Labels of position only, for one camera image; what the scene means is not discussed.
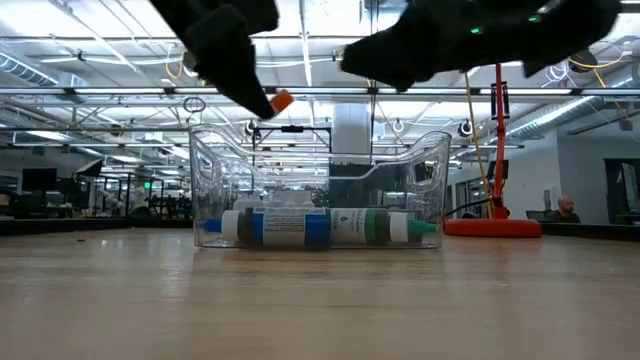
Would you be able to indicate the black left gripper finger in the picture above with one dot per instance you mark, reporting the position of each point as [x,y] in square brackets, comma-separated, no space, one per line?
[230,60]

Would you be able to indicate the person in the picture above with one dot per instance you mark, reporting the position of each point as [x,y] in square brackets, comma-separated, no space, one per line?
[565,212]

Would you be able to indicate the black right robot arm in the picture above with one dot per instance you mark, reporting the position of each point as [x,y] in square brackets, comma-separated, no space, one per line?
[575,25]

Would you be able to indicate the large green food coloring bottle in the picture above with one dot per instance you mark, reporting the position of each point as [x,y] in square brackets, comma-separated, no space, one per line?
[355,225]

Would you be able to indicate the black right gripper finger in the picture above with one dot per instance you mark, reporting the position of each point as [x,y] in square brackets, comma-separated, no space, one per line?
[370,55]

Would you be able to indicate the large blue food coloring bottle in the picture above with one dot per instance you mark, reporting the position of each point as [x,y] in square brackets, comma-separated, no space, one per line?
[280,227]

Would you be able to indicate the black monitor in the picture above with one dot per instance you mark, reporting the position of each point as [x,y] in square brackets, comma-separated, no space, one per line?
[39,180]

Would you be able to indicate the clear plastic bin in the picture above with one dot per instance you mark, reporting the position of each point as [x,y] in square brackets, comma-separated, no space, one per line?
[225,175]

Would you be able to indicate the red desk lamp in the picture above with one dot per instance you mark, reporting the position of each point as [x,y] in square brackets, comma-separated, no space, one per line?
[498,150]

